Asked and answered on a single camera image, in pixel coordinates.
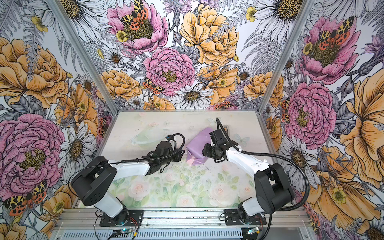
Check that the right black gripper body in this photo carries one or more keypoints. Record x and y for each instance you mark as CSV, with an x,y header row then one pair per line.
x,y
211,152

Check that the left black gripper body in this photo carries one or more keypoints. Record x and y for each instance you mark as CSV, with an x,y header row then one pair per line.
x,y
176,159

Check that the pink wrapping paper sheet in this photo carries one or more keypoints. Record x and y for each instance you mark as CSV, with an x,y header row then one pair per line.
x,y
196,146

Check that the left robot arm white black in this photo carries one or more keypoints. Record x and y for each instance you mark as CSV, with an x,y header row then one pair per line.
x,y
92,183

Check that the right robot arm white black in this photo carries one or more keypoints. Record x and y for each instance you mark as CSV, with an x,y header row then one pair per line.
x,y
272,186

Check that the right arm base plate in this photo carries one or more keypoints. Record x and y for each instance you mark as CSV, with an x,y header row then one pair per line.
x,y
234,217

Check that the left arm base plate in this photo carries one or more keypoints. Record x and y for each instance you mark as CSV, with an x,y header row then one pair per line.
x,y
126,218

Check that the white vented cable duct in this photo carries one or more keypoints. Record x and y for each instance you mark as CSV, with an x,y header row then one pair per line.
x,y
152,234

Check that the aluminium front rail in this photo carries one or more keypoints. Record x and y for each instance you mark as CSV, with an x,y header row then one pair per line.
x,y
172,218

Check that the right aluminium corner post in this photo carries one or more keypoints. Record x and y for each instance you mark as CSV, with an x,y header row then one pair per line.
x,y
300,23

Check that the aluminium corner post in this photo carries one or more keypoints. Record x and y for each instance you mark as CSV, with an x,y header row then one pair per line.
x,y
69,29
300,23

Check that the left aluminium corner post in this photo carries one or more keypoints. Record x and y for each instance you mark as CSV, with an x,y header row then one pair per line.
x,y
69,29

